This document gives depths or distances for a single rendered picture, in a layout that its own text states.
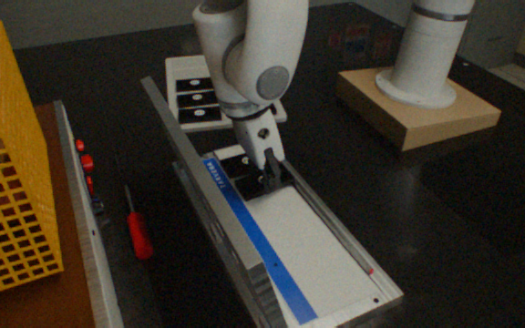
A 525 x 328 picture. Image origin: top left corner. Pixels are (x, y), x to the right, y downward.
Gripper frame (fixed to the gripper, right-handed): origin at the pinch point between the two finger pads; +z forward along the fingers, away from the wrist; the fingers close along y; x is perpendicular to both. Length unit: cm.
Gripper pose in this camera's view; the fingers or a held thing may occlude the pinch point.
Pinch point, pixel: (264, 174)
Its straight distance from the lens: 76.6
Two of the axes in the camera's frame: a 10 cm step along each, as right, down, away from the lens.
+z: 1.9, 7.2, 6.7
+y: -4.3, -5.5, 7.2
